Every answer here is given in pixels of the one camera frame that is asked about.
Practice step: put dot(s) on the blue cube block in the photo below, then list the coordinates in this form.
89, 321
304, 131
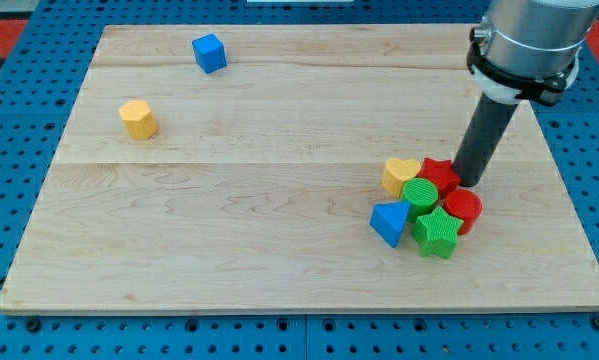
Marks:
209, 53

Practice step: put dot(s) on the blue triangle block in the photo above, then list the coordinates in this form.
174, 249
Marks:
389, 220

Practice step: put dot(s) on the wooden board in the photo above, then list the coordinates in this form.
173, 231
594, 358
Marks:
255, 194

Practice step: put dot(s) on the green cylinder block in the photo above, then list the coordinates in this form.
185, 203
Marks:
422, 194

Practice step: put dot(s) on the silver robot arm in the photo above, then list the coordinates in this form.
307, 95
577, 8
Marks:
528, 49

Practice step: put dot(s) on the red star block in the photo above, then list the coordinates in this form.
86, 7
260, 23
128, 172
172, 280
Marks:
441, 173

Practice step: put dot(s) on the green star block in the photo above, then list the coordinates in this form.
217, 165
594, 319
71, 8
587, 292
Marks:
437, 233

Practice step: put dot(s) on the red cylinder block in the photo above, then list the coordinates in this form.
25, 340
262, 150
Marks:
464, 205

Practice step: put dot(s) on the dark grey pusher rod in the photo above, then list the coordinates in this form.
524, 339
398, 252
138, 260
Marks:
482, 136

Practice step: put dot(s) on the yellow hexagon block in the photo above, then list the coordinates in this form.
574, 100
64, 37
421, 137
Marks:
138, 119

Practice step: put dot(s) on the yellow heart block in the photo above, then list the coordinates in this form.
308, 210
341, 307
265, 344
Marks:
397, 172

